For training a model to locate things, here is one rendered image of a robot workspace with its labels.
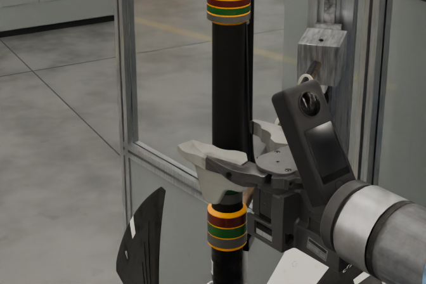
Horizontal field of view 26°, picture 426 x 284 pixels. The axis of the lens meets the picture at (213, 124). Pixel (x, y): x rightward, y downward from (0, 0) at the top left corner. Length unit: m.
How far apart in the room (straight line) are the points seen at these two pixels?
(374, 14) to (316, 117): 0.89
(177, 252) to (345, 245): 1.69
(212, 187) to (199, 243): 1.46
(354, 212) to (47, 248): 3.27
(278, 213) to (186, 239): 1.57
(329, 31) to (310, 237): 0.75
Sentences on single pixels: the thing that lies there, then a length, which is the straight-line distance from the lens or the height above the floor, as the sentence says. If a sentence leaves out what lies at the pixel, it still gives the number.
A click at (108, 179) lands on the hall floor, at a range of 4.58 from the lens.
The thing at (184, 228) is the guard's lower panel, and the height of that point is 0.84.
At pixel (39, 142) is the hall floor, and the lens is 5.03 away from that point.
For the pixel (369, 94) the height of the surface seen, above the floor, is 1.40.
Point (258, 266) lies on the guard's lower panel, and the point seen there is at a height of 0.87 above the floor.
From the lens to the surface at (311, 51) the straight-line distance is 1.53.
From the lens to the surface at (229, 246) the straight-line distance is 1.01.
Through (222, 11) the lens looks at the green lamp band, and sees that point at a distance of 0.90.
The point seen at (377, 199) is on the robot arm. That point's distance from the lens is 0.83.
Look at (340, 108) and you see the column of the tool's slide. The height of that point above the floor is 1.42.
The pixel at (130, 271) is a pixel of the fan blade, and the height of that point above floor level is 1.28.
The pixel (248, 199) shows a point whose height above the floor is 1.54.
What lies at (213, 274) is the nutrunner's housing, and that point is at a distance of 1.04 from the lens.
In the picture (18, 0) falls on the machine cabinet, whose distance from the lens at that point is 6.74.
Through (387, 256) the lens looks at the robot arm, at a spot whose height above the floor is 1.64.
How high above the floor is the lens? 2.05
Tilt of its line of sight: 23 degrees down
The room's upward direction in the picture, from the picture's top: straight up
